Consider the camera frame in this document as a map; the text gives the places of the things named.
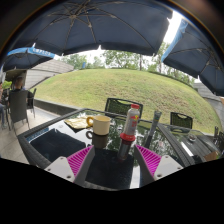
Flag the dark patio chair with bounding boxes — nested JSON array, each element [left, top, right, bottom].
[[8, 89, 30, 130]]

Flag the grey-roofed building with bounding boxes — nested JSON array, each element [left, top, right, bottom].
[[4, 59, 75, 90], [193, 82, 224, 114]]

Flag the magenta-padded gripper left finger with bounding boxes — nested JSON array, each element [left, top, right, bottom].
[[44, 145, 96, 188]]

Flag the person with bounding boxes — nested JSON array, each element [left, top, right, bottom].
[[9, 75, 34, 101]]

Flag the dark glass-topped wicker table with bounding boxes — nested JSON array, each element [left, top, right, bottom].
[[158, 123, 224, 166]]

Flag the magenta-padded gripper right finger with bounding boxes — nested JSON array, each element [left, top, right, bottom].
[[133, 144, 184, 187]]

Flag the red-capped clear drink bottle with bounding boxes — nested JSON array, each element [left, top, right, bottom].
[[121, 103, 141, 137]]

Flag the yellow paper packet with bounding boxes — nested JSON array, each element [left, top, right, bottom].
[[64, 116, 91, 130]]

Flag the black wicker chair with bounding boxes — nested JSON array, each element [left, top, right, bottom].
[[169, 111, 194, 130], [104, 97, 144, 120]]

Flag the small glass cup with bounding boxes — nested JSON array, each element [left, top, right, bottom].
[[187, 133, 198, 143]]

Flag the large dark blue patio umbrella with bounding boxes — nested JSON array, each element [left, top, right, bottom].
[[9, 0, 174, 57]]

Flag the blue-banded dark patio umbrella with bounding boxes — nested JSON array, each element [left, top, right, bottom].
[[1, 46, 56, 73]]

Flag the cream mug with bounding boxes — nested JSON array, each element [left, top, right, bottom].
[[86, 114, 112, 137]]

